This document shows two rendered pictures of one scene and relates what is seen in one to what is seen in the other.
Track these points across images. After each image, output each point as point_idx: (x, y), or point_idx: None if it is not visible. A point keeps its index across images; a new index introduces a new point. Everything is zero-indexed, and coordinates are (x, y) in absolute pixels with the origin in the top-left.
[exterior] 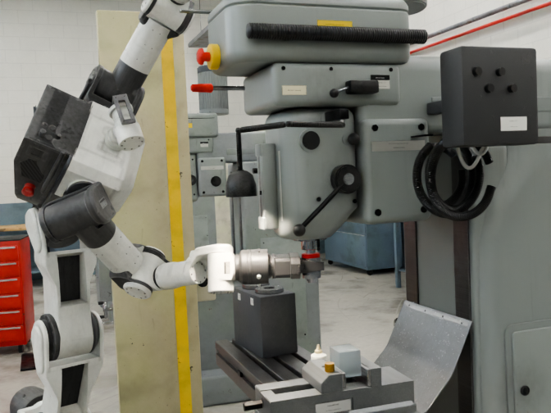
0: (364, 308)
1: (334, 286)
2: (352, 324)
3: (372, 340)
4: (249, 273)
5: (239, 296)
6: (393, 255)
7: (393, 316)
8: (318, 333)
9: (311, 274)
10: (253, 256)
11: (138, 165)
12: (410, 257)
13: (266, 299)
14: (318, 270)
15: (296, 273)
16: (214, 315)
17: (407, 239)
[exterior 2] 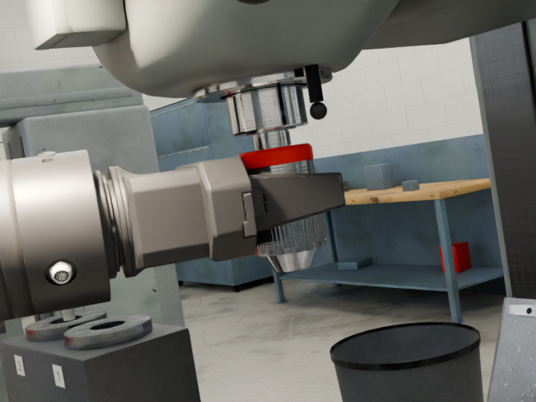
0: (242, 339)
1: (193, 314)
2: (233, 366)
3: (268, 385)
4: (12, 262)
5: (21, 364)
6: (266, 260)
7: (287, 344)
8: None
9: (295, 230)
10: (23, 179)
11: None
12: (517, 171)
13: (105, 362)
14: (323, 211)
15: (238, 230)
16: (6, 394)
17: (498, 121)
